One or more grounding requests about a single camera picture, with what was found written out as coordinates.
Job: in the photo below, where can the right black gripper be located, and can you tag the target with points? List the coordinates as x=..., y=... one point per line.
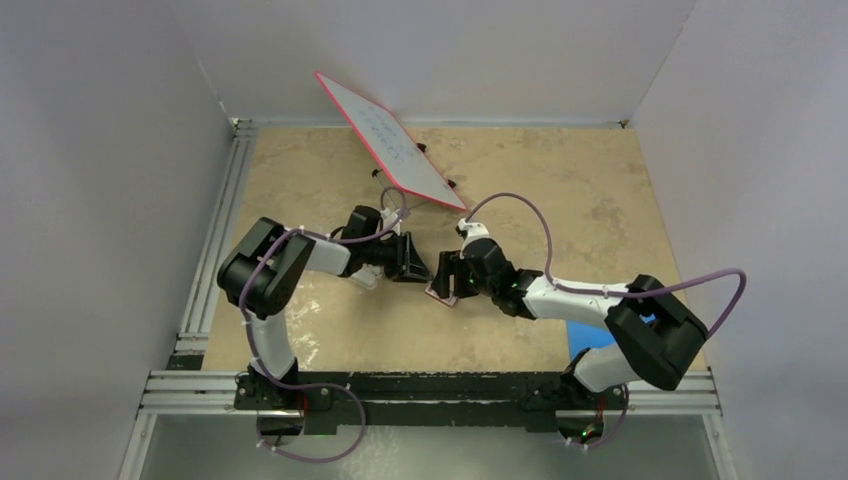
x=448, y=262

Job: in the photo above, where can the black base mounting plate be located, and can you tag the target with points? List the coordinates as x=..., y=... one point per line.
x=538, y=402

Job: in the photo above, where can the blue foam pad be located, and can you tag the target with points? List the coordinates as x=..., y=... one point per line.
x=590, y=332

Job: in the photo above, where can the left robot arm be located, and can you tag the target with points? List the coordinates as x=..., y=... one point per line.
x=261, y=274

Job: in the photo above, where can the white stapler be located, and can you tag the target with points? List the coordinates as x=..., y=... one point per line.
x=368, y=276

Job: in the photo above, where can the red framed whiteboard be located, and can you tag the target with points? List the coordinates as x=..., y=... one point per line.
x=400, y=158

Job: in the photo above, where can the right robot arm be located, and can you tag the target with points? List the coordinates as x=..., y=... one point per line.
x=655, y=337

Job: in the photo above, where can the aluminium rail frame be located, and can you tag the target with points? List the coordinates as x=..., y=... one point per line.
x=593, y=187

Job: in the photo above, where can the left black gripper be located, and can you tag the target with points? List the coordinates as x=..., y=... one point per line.
x=406, y=265

